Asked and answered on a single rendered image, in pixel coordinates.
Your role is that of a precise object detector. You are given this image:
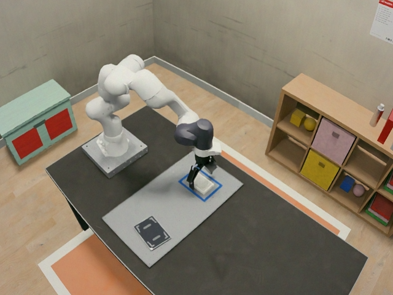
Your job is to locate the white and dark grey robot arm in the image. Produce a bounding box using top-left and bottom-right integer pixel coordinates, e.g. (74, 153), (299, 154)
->
(85, 55), (222, 157)

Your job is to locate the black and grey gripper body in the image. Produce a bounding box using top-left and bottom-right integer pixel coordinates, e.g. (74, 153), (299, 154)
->
(195, 154), (210, 168)

